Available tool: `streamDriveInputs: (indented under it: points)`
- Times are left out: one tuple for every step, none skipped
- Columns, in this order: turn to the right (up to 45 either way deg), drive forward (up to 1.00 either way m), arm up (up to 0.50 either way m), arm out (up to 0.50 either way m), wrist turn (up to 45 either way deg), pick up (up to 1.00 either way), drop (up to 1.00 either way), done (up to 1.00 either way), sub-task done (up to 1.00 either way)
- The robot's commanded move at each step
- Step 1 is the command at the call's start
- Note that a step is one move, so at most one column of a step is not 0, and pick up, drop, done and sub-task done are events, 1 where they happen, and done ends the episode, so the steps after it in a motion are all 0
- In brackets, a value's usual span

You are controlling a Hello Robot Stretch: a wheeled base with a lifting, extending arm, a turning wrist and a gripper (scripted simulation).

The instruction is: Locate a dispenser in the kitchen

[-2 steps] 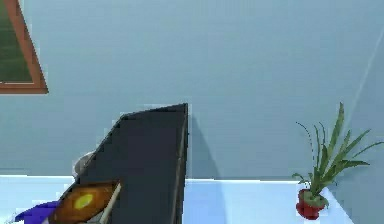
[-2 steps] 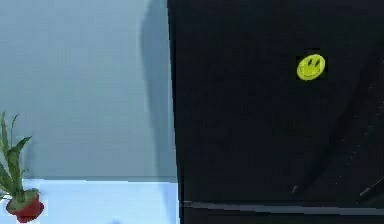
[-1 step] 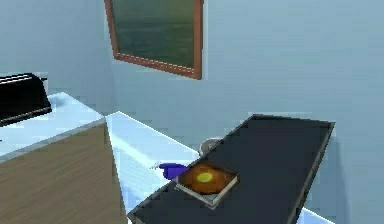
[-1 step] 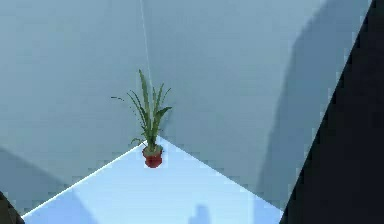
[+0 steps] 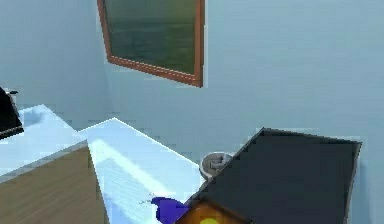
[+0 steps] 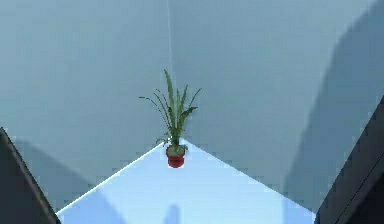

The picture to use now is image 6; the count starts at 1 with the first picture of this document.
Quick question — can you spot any green plant in red pot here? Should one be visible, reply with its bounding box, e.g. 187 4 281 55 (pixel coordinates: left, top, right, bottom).
138 68 203 169

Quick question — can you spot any black fridge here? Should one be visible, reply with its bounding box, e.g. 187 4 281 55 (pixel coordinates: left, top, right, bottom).
313 94 384 224

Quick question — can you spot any black cabinet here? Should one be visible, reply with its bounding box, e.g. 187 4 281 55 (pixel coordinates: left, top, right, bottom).
0 126 62 224

